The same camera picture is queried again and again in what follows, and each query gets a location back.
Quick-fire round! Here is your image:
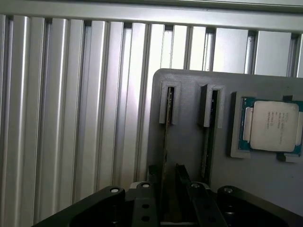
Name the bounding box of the grey printed parts rack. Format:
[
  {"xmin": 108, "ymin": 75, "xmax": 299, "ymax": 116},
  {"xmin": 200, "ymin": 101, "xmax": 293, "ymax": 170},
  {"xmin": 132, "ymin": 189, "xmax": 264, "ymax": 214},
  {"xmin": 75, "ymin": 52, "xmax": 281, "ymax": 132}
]
[{"xmin": 146, "ymin": 68, "xmax": 303, "ymax": 220}]

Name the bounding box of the silver CPU on green board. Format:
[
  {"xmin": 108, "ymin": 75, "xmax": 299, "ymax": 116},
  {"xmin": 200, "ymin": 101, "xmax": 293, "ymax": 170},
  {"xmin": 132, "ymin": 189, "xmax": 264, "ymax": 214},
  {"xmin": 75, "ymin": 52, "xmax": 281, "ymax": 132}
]
[{"xmin": 240, "ymin": 96, "xmax": 303, "ymax": 152}]

